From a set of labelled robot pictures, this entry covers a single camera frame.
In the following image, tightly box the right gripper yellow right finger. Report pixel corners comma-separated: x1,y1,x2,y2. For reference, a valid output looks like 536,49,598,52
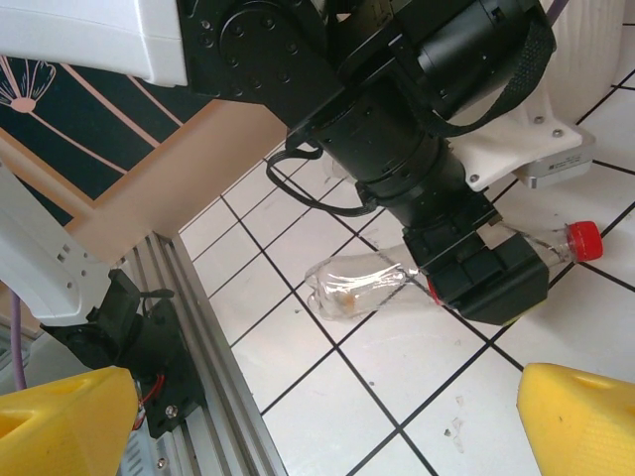
515,361,635,476

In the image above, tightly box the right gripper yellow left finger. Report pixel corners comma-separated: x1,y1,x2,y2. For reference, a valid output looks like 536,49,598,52
0,365,140,476

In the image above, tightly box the red label red cap bottle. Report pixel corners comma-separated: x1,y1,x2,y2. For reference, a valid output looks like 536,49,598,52
305,220,605,323

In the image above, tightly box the white ribbed waste bin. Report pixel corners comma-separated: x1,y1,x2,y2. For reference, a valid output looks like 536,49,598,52
545,0,635,125

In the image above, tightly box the thin black cable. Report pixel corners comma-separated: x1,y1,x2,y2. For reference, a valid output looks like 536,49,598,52
265,138,386,219

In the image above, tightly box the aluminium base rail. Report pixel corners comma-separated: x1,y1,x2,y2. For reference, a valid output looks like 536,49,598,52
118,232,279,476

